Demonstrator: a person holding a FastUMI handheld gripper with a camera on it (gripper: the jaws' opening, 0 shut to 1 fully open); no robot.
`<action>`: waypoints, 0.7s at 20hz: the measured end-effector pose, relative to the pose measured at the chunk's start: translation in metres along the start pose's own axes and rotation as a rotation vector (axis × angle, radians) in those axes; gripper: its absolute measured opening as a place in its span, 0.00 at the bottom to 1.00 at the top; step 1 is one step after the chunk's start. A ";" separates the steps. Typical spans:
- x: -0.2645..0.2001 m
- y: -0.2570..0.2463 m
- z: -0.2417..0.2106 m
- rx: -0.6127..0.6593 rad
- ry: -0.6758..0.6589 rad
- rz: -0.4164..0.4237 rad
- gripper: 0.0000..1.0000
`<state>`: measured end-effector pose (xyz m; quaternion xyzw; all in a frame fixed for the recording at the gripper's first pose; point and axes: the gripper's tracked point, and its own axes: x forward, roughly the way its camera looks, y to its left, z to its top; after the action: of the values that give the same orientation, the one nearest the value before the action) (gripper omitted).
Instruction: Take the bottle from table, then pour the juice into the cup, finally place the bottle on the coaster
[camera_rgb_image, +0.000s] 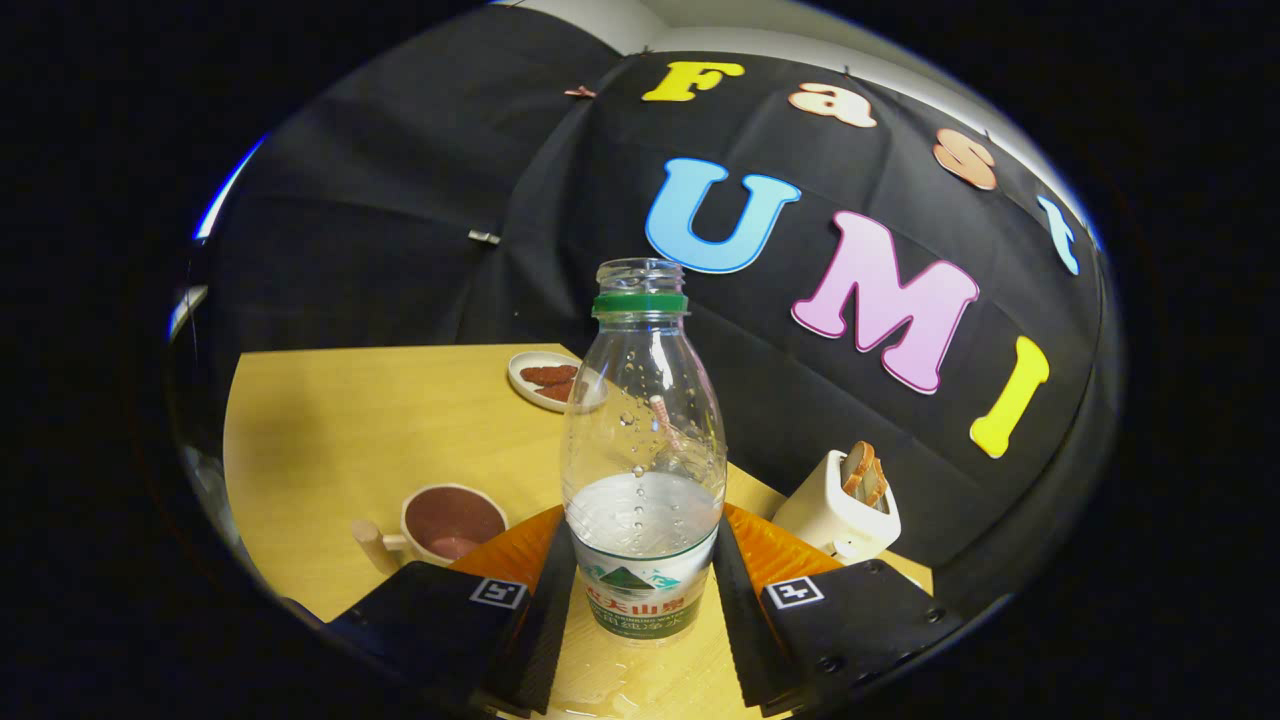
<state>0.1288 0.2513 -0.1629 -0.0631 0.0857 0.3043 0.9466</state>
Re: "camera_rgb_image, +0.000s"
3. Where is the cream cup with wooden handle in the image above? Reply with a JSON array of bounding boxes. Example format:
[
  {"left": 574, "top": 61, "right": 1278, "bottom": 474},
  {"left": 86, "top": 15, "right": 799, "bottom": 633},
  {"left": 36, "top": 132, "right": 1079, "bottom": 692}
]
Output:
[{"left": 350, "top": 484, "right": 510, "bottom": 576}]

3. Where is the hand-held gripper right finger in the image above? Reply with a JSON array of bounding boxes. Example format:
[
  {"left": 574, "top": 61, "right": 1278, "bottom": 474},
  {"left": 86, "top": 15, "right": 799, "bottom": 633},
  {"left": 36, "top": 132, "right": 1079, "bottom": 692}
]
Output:
[{"left": 712, "top": 503, "right": 966, "bottom": 716}]

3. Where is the white toaster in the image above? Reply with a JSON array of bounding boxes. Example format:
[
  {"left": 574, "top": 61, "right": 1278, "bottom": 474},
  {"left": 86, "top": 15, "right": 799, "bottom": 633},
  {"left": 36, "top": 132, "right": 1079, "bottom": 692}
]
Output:
[{"left": 770, "top": 449, "right": 902, "bottom": 566}]

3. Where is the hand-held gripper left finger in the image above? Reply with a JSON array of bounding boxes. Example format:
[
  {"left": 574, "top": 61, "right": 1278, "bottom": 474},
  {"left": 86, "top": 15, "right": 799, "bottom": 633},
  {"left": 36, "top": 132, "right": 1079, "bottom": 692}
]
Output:
[{"left": 285, "top": 505, "right": 579, "bottom": 716}]

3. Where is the wooden table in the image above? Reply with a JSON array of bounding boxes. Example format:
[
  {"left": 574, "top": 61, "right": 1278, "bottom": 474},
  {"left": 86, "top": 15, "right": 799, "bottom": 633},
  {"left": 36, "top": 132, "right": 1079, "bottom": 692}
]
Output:
[{"left": 222, "top": 343, "right": 936, "bottom": 720}]

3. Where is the pink striped straw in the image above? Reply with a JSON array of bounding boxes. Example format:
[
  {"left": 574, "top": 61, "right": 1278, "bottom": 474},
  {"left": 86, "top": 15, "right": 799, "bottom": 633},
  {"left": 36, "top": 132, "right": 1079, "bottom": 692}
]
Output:
[{"left": 648, "top": 395, "right": 689, "bottom": 453}]

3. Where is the clear plastic juice bottle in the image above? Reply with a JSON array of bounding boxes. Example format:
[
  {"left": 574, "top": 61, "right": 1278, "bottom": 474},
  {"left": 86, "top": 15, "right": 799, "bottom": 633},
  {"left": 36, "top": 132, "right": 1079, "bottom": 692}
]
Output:
[{"left": 560, "top": 258, "right": 728, "bottom": 646}]

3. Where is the small white plate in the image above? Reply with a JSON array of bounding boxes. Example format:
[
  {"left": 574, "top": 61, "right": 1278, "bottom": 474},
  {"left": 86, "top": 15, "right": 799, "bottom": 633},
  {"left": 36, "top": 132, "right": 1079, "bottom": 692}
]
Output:
[{"left": 507, "top": 350, "right": 609, "bottom": 414}]

